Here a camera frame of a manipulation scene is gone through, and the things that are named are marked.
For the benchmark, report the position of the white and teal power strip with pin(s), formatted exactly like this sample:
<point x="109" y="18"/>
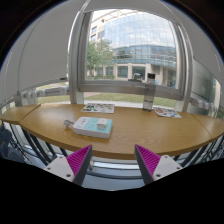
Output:
<point x="87" y="128"/>

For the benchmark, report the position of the narrow white roller blind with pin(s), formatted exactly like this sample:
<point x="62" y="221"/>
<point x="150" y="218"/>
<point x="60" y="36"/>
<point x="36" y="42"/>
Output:
<point x="203" y="50"/>

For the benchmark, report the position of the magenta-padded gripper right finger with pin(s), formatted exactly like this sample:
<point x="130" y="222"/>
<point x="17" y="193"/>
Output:
<point x="148" y="160"/>

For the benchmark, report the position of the large colourful printed sheet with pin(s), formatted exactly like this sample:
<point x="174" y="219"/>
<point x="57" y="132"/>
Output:
<point x="98" y="108"/>

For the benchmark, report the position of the wide white roller blind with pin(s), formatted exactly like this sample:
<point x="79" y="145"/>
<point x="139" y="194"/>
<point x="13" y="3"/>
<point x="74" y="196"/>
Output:
<point x="46" y="46"/>

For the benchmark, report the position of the white roller blind over window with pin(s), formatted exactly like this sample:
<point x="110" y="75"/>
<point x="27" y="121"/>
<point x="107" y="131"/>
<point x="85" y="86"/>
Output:
<point x="123" y="4"/>

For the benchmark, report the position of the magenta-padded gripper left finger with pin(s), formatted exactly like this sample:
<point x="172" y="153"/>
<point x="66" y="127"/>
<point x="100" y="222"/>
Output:
<point x="78" y="160"/>

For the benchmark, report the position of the small colourful printed sheet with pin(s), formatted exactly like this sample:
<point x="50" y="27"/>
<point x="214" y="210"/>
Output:
<point x="167" y="112"/>

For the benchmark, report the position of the clear black-capped water bottle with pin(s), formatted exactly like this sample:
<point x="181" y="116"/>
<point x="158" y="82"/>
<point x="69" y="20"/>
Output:
<point x="149" y="95"/>

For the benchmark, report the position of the grey window frame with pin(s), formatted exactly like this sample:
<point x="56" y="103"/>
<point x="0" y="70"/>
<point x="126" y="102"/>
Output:
<point x="78" y="66"/>

